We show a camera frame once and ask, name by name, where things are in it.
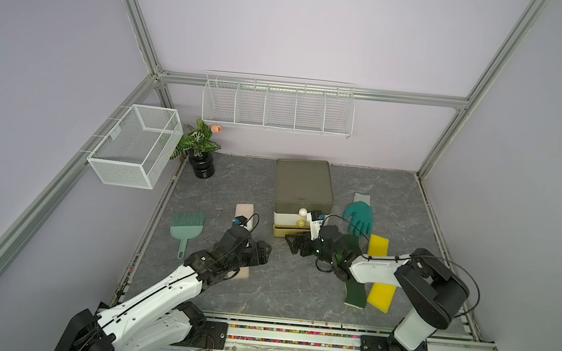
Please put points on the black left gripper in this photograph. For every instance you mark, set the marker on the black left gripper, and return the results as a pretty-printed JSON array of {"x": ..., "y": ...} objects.
[{"x": 258, "y": 255}]

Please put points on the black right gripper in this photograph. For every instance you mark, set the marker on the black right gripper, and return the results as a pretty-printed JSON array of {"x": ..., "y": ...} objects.
[{"x": 304, "y": 240}]

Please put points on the pink sponge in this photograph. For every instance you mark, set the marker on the pink sponge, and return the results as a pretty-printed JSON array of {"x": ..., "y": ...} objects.
[
  {"x": 246, "y": 210},
  {"x": 243, "y": 273}
]

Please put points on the olive three-drawer storage box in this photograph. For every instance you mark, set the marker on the olive three-drawer storage box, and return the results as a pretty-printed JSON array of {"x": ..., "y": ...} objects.
[{"x": 302, "y": 186}]

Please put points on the green yellow sponge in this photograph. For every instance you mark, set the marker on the green yellow sponge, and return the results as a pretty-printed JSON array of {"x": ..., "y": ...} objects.
[{"x": 356, "y": 295}]

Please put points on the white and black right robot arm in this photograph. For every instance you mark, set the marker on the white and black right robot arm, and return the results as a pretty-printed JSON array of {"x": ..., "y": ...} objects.
[{"x": 436, "y": 294}]

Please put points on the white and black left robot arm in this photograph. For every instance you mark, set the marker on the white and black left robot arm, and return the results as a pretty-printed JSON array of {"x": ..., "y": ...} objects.
[{"x": 164, "y": 314}]

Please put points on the green rubber glove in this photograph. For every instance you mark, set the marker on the green rubber glove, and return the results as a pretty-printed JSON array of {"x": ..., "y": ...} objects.
[{"x": 359, "y": 215}]

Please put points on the light green dustpan brush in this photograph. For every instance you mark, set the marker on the light green dustpan brush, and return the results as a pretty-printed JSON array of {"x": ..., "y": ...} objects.
[{"x": 185, "y": 227}]

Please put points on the potted green plant black pot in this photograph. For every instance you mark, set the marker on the potted green plant black pot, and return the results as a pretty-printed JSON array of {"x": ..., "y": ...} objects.
[{"x": 197, "y": 146}]

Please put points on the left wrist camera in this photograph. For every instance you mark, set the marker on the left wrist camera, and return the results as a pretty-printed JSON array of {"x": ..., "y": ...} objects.
[{"x": 242, "y": 221}]

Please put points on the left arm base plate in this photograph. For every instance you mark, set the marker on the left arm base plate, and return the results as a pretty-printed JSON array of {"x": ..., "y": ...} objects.
[{"x": 208, "y": 335}]

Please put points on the white wire cube basket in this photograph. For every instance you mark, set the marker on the white wire cube basket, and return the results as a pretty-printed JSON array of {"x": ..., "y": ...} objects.
[{"x": 134, "y": 153}]

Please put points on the long white wire shelf basket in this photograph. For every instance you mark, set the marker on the long white wire shelf basket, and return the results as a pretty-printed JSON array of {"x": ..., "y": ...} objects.
[{"x": 279, "y": 104}]

